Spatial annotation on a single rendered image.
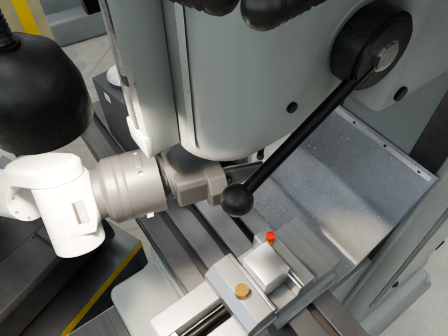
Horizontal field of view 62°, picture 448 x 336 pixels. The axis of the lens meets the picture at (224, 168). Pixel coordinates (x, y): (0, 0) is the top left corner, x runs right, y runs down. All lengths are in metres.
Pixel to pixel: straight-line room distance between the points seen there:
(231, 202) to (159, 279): 0.61
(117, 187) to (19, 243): 0.92
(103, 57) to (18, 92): 2.76
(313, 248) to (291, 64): 0.50
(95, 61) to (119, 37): 2.67
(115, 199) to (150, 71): 0.19
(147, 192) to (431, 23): 0.35
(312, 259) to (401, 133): 0.30
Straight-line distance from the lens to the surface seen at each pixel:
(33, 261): 1.28
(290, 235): 0.75
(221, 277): 0.66
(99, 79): 0.91
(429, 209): 0.91
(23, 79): 0.25
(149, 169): 0.47
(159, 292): 0.90
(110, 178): 0.47
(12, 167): 0.53
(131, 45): 0.31
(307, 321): 0.77
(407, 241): 1.01
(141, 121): 0.36
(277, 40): 0.28
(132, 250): 1.42
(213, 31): 0.27
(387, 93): 0.44
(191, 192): 0.48
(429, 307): 1.94
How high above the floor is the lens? 1.64
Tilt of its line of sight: 51 degrees down
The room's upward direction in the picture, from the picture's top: straight up
